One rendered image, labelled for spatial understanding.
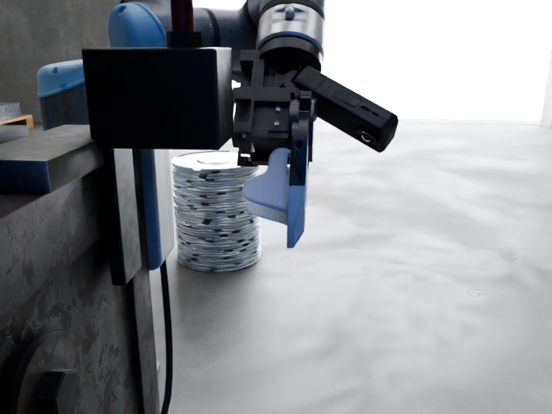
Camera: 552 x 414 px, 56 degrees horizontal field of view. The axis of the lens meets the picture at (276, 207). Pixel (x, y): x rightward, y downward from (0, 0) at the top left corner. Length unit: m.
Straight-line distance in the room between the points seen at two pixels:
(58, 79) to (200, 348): 0.71
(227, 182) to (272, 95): 1.11
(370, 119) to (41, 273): 0.32
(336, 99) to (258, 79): 0.08
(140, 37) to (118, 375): 0.34
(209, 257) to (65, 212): 1.34
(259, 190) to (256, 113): 0.08
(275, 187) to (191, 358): 0.86
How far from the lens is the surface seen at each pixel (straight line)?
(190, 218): 1.67
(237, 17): 0.67
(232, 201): 1.64
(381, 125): 0.52
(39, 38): 5.43
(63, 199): 0.37
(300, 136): 0.48
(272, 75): 0.56
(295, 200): 0.47
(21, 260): 0.33
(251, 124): 0.50
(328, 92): 0.53
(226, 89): 0.40
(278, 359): 1.28
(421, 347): 1.36
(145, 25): 0.61
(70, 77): 0.95
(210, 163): 1.68
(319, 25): 0.59
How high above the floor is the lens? 0.71
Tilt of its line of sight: 17 degrees down
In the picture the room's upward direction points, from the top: straight up
